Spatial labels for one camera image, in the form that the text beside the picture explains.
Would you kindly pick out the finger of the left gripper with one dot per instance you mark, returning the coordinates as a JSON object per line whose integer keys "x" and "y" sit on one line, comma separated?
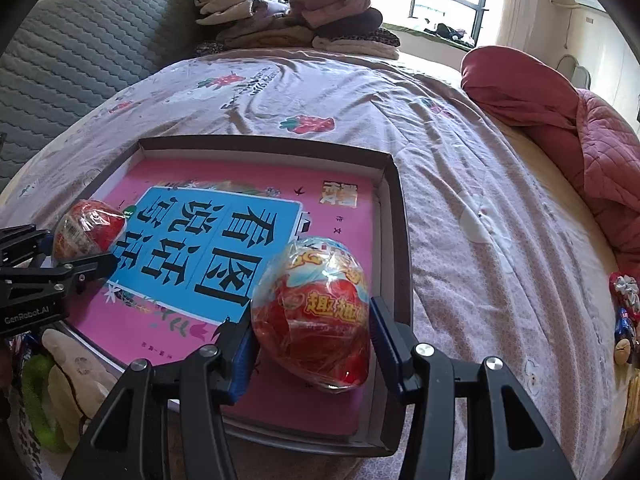
{"x": 61, "y": 278}
{"x": 22, "y": 243}

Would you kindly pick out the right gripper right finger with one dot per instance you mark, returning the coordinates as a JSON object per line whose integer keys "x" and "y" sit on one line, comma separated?
{"x": 506, "y": 436}

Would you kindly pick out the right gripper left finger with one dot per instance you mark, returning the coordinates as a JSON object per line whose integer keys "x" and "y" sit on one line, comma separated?
{"x": 128, "y": 437}

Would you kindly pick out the red surprise egg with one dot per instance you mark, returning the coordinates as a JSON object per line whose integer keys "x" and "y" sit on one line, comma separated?
{"x": 310, "y": 314}

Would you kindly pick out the beige plush toy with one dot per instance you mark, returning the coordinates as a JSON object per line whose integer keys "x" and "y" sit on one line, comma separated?
{"x": 77, "y": 384}

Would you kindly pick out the pink blue picture book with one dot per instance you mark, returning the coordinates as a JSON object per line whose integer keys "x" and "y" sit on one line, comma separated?
{"x": 199, "y": 235}

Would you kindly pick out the pink strawberry bed sheet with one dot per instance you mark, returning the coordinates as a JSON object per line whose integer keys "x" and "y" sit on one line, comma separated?
{"x": 506, "y": 258}

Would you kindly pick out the dark shallow cardboard box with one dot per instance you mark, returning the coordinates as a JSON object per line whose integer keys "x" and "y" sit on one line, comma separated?
{"x": 389, "y": 277}

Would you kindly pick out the small toys at bed edge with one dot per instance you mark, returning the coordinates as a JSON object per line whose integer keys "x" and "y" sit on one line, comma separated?
{"x": 625, "y": 296}

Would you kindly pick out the grey quilted headboard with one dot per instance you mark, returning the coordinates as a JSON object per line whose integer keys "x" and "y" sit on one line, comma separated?
{"x": 70, "y": 56}

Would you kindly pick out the red quilted duvet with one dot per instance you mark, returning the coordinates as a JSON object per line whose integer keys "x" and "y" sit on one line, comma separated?
{"x": 593, "y": 146}

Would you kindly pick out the pile of folded clothes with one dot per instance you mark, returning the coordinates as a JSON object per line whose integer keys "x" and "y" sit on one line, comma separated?
{"x": 340, "y": 26}

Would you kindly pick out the white chair back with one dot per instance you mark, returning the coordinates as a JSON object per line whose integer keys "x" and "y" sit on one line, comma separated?
{"x": 575, "y": 73}

